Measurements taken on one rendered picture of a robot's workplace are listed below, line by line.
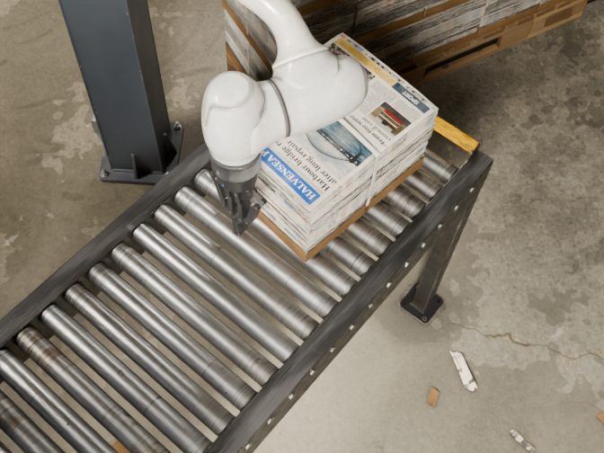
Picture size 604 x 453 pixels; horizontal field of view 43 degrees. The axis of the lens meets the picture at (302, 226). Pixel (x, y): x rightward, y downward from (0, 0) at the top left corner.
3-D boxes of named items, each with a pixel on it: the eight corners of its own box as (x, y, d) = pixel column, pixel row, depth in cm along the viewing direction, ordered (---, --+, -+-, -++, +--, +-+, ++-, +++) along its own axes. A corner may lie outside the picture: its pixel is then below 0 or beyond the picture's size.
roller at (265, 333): (146, 226, 174) (142, 216, 170) (304, 355, 160) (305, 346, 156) (129, 241, 172) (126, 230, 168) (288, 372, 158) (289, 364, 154)
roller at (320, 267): (205, 173, 182) (203, 161, 178) (361, 290, 168) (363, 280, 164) (190, 186, 180) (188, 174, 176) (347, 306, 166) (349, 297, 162)
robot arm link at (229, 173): (233, 115, 135) (235, 136, 141) (197, 146, 132) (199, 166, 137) (272, 143, 133) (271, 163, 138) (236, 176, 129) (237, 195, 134)
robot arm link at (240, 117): (217, 179, 128) (289, 154, 132) (212, 121, 115) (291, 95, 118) (195, 131, 133) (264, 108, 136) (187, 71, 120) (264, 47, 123)
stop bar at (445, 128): (338, 56, 196) (338, 50, 194) (480, 146, 183) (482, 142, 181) (330, 63, 194) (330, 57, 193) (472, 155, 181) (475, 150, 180)
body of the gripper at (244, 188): (268, 164, 137) (268, 191, 145) (233, 138, 140) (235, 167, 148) (239, 190, 134) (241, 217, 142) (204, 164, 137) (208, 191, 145)
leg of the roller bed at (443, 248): (419, 291, 252) (464, 175, 193) (433, 302, 250) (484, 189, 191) (408, 304, 249) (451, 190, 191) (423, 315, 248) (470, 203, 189)
